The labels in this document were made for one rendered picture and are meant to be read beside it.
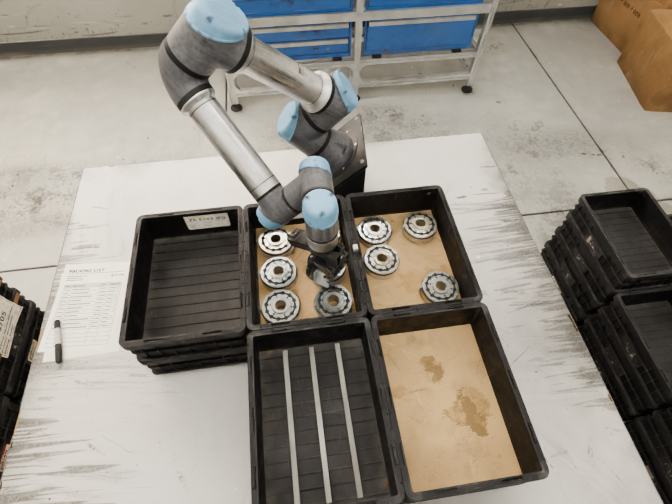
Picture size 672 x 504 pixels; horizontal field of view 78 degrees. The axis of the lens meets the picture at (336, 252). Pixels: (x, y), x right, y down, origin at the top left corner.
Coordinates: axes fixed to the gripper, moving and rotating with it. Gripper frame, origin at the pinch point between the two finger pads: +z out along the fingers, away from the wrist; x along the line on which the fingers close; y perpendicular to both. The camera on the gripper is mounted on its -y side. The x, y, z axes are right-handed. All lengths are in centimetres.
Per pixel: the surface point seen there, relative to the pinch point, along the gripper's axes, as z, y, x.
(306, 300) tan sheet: 1.8, 1.1, -8.1
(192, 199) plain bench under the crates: 16, -62, 4
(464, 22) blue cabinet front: 50, -49, 213
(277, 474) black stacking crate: -1, 22, -46
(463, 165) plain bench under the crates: 20, 11, 79
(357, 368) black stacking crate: 1.4, 23.3, -15.7
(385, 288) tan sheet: 2.7, 17.0, 8.0
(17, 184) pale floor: 86, -214, -22
